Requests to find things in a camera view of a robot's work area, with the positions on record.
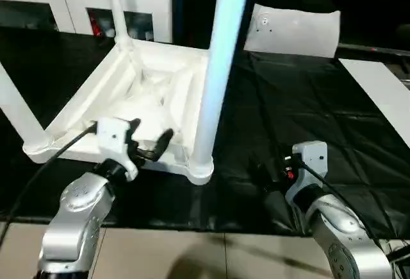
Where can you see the white flat board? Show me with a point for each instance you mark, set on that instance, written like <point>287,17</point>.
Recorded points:
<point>378,89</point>

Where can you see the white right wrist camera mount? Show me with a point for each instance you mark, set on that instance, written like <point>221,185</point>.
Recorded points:
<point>312,160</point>

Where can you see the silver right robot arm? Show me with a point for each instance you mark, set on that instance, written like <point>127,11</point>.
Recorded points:
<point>339,224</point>

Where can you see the black cabinet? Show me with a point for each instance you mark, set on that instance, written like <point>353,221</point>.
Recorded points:
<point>192,9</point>

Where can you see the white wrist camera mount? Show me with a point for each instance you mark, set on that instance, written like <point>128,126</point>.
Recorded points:
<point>112,138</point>
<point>312,160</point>

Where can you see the black stand leg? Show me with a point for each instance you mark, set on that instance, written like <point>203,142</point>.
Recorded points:
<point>398,252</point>

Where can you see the white cabinet with glass doors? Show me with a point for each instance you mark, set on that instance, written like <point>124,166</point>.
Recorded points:
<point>64,0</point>

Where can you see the white plastic table top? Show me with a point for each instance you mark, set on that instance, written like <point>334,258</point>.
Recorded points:
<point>112,83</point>

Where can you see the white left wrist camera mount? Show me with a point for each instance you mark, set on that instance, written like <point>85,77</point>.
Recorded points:
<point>112,138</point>

